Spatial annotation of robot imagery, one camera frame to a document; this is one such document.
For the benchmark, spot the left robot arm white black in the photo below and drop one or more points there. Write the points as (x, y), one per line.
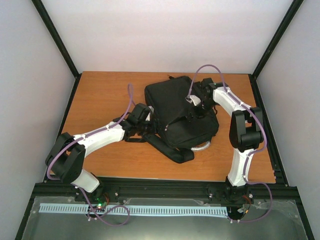
(66, 159)

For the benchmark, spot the left black frame post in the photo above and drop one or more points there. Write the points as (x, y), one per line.
(45, 17)

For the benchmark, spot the right black frame post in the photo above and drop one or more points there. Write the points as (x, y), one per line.
(281, 29)

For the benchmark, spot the black student backpack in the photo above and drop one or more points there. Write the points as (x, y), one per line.
(179, 133)

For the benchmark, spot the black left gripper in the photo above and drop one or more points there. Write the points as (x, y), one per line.
(155, 128)

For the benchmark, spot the black aluminium rail base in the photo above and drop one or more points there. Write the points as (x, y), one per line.
(115, 190)

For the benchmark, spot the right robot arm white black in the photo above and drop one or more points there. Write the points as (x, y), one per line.
(246, 131)

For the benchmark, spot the black frame post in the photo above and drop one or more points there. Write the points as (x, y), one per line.
(281, 29)
(45, 17)

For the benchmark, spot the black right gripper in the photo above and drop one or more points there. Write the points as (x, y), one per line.
(198, 114)

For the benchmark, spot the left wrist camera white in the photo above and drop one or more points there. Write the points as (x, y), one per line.
(150, 113)

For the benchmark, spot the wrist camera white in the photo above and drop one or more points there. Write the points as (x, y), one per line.
(150, 113)
(193, 99)

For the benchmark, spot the light blue cable duct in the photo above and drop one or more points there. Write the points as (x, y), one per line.
(136, 210)

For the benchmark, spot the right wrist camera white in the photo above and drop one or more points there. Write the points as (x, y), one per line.
(193, 99)

